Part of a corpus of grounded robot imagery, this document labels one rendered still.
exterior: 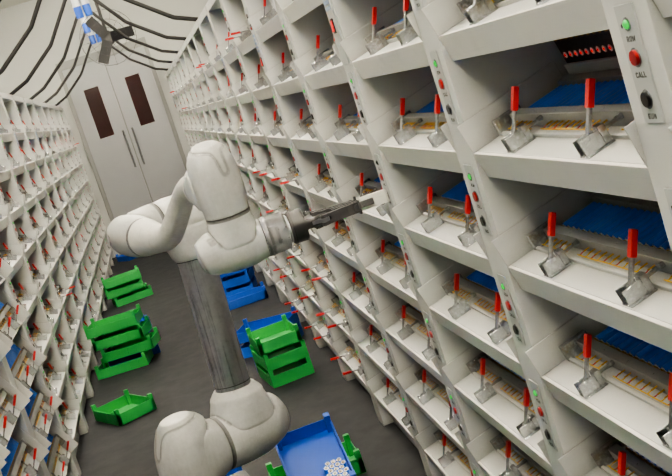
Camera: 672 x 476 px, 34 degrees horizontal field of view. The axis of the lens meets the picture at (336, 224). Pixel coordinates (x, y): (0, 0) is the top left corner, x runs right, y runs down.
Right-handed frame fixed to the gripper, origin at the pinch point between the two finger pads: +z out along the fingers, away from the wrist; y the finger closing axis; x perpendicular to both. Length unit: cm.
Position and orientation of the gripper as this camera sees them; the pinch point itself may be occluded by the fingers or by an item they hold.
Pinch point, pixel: (372, 199)
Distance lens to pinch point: 248.5
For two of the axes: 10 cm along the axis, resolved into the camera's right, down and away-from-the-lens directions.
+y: 1.8, 0.9, -9.8
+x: -3.0, -9.4, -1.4
